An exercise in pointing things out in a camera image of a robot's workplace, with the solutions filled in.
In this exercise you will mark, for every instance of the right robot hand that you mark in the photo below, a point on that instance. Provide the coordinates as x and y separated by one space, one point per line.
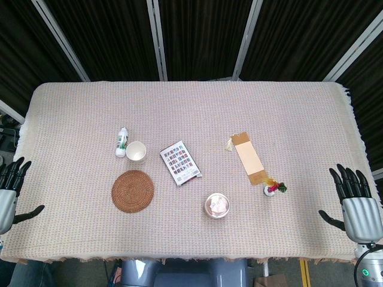
360 218

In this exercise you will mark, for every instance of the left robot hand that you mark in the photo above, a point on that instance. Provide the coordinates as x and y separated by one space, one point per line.
6 203

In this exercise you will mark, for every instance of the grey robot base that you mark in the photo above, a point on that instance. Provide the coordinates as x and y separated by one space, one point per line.
185 272

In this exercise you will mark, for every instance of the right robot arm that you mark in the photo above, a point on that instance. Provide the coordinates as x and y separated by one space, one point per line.
368 263

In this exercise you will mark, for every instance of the round brown woven coaster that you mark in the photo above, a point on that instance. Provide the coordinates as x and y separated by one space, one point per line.
133 191

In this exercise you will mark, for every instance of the white cup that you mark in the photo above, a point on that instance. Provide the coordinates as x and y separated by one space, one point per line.
136 152

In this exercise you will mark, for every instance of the round lidded container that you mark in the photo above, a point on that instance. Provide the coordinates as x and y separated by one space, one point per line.
217 205

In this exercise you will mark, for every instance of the colourful feather shuttlecock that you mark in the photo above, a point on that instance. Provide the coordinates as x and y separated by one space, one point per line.
274 188

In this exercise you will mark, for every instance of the brown cardboard box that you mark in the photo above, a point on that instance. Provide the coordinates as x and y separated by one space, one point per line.
270 281

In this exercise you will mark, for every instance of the tan bookmark with tassel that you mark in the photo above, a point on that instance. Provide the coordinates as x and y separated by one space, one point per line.
247 160

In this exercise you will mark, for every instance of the white plastic bottle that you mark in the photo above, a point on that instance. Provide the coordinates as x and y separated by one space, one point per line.
121 143

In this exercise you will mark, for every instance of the beige woven tablecloth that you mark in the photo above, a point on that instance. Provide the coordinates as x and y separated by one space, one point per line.
191 167

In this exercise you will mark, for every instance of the printed card packet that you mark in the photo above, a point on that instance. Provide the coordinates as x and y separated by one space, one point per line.
180 163

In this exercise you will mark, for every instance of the grey partition frame post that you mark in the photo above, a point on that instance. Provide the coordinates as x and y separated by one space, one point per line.
246 40
10 112
353 45
61 40
158 40

